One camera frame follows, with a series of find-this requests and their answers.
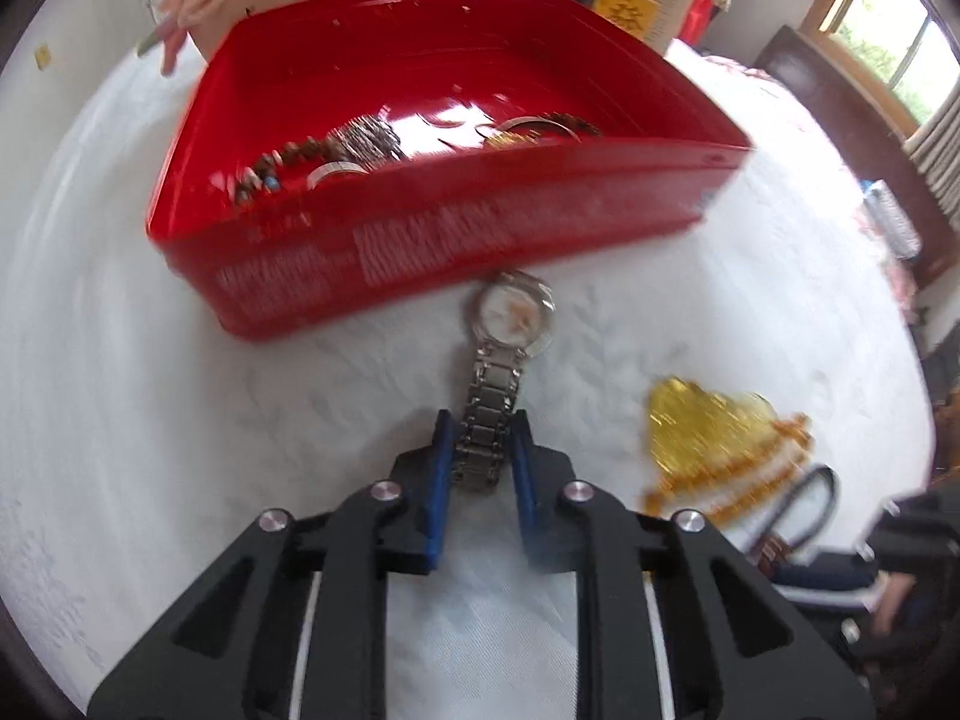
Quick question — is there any brown wooden bead bracelet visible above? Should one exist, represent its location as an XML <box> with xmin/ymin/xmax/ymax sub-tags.
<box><xmin>232</xmin><ymin>131</ymin><xmax>353</xmax><ymax>208</ymax></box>

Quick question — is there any red bottle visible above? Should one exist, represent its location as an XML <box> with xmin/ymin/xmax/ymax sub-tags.
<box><xmin>679</xmin><ymin>0</ymin><xmax>718</xmax><ymax>46</ymax></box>

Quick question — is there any gold charm with black strap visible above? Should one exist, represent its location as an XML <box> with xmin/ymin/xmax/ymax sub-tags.
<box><xmin>754</xmin><ymin>465</ymin><xmax>839</xmax><ymax>578</ymax></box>

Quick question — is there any dark wooden headboard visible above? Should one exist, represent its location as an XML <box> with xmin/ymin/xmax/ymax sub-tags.
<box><xmin>754</xmin><ymin>24</ymin><xmax>947</xmax><ymax>286</ymax></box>

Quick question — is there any thin silver bangle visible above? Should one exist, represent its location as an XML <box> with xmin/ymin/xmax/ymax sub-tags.
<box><xmin>306</xmin><ymin>161</ymin><xmax>372</xmax><ymax>189</ymax></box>

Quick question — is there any red plastic box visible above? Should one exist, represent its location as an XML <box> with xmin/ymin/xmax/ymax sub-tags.
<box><xmin>146</xmin><ymin>0</ymin><xmax>753</xmax><ymax>342</ymax></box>

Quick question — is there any silver wristwatch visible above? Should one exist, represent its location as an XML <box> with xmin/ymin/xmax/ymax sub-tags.
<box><xmin>450</xmin><ymin>270</ymin><xmax>557</xmax><ymax>494</ymax></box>

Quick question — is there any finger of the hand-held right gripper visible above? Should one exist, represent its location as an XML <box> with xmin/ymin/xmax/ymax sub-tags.
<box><xmin>772</xmin><ymin>549</ymin><xmax>880</xmax><ymax>602</ymax></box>

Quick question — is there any dark multicolour bead bracelet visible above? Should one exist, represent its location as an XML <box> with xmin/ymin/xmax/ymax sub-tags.
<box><xmin>551</xmin><ymin>111</ymin><xmax>605</xmax><ymax>140</ymax></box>

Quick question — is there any small wooden framed window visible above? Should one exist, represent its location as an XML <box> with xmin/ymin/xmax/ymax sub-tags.
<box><xmin>799</xmin><ymin>0</ymin><xmax>960</xmax><ymax>128</ymax></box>

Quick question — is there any grey patterned bundle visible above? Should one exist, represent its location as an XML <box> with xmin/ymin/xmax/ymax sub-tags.
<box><xmin>862</xmin><ymin>178</ymin><xmax>922</xmax><ymax>262</ymax></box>

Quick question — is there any person's right hand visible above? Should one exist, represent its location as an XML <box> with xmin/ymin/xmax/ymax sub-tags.
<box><xmin>870</xmin><ymin>574</ymin><xmax>913</xmax><ymax>635</ymax></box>

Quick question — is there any wide silver bangle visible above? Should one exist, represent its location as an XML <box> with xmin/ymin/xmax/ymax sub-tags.
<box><xmin>495</xmin><ymin>114</ymin><xmax>583</xmax><ymax>144</ymax></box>

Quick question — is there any yellow amber bead bracelet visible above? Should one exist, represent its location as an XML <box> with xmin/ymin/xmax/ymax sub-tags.
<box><xmin>641</xmin><ymin>376</ymin><xmax>815</xmax><ymax>523</ymax></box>

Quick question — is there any white curtain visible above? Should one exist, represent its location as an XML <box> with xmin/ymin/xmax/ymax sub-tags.
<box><xmin>900</xmin><ymin>86</ymin><xmax>960</xmax><ymax>226</ymax></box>

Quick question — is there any pink floral blanket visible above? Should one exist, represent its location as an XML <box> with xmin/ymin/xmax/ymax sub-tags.
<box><xmin>889</xmin><ymin>259</ymin><xmax>935</xmax><ymax>328</ymax></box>

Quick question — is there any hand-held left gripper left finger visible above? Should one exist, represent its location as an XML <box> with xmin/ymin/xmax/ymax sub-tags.
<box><xmin>86</xmin><ymin>409</ymin><xmax>458</xmax><ymax>720</ymax></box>

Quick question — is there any silver chain necklace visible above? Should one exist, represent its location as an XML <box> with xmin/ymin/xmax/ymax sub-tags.
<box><xmin>326</xmin><ymin>114</ymin><xmax>410</xmax><ymax>166</ymax></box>

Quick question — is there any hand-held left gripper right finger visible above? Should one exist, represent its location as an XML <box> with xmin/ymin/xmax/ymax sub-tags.
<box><xmin>510</xmin><ymin>411</ymin><xmax>875</xmax><ymax>720</ymax></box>

